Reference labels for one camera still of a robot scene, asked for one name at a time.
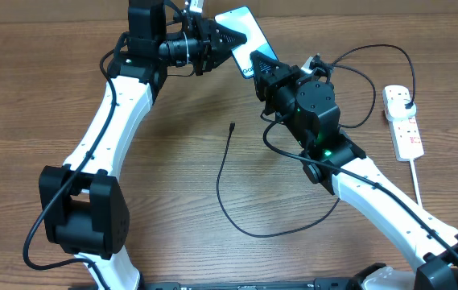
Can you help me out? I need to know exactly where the white charger plug adapter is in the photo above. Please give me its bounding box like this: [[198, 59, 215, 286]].
[[385, 99, 417, 122]]

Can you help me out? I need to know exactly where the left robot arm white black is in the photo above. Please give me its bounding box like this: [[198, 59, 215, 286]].
[[35, 1, 248, 289]]

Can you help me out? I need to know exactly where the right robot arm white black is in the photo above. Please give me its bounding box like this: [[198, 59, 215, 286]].
[[250, 51, 458, 289]]

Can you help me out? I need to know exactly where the white power strip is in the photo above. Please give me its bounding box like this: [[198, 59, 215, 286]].
[[382, 85, 424, 161]]

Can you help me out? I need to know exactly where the Galaxy S24 smartphone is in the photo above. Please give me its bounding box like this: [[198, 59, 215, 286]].
[[214, 6, 278, 79]]

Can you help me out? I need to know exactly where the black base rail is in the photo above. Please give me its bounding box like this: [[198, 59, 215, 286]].
[[142, 277, 361, 290]]

